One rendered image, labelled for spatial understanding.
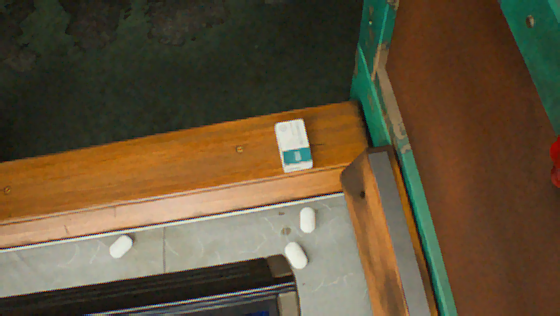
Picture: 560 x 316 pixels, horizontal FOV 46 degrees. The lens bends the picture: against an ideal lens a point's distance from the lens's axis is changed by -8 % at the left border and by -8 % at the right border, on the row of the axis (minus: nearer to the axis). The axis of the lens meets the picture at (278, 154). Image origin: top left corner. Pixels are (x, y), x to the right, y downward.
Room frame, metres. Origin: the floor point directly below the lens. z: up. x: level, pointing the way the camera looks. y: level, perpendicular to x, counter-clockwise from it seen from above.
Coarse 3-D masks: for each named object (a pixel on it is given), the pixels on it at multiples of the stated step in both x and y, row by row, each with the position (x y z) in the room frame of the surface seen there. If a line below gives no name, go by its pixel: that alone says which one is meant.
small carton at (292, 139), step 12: (300, 120) 0.44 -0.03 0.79; (276, 132) 0.43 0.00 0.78; (288, 132) 0.42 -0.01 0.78; (300, 132) 0.42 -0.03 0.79; (288, 144) 0.41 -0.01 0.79; (300, 144) 0.41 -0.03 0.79; (288, 156) 0.39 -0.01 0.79; (300, 156) 0.39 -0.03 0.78; (288, 168) 0.38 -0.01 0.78; (300, 168) 0.38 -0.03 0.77
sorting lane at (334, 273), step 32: (160, 224) 0.32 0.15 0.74; (192, 224) 0.32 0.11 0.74; (224, 224) 0.32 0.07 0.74; (256, 224) 0.32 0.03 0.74; (288, 224) 0.32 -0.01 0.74; (320, 224) 0.32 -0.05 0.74; (0, 256) 0.27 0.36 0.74; (32, 256) 0.27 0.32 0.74; (64, 256) 0.27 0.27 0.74; (96, 256) 0.27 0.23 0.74; (128, 256) 0.27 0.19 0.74; (160, 256) 0.28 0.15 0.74; (192, 256) 0.28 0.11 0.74; (224, 256) 0.28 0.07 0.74; (256, 256) 0.28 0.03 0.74; (320, 256) 0.28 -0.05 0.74; (352, 256) 0.28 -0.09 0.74; (0, 288) 0.22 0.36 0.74; (32, 288) 0.23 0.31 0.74; (320, 288) 0.24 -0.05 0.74; (352, 288) 0.24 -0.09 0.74
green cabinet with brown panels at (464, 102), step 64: (384, 0) 0.47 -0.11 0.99; (448, 0) 0.37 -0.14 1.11; (512, 0) 0.28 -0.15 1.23; (384, 64) 0.46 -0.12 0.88; (448, 64) 0.34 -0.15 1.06; (512, 64) 0.27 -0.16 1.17; (448, 128) 0.31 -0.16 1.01; (512, 128) 0.24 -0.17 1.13; (448, 192) 0.27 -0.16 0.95; (512, 192) 0.20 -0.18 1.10; (448, 256) 0.22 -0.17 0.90; (512, 256) 0.17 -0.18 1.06
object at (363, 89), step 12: (360, 48) 0.52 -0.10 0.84; (360, 60) 0.51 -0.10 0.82; (360, 72) 0.50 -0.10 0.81; (360, 84) 0.50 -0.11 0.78; (372, 84) 0.46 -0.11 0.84; (360, 96) 0.49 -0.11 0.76; (372, 96) 0.45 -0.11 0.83; (372, 108) 0.44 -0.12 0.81; (372, 120) 0.44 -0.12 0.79; (384, 120) 0.41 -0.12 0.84; (372, 132) 0.43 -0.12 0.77; (384, 132) 0.40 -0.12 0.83; (372, 144) 0.42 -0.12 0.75; (384, 144) 0.39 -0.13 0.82
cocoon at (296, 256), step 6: (288, 246) 0.28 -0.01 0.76; (294, 246) 0.28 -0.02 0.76; (288, 252) 0.28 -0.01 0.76; (294, 252) 0.28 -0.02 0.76; (300, 252) 0.28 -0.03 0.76; (288, 258) 0.27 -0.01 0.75; (294, 258) 0.27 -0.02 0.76; (300, 258) 0.27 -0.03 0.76; (306, 258) 0.27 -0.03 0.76; (294, 264) 0.26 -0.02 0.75; (300, 264) 0.26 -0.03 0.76; (306, 264) 0.26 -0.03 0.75
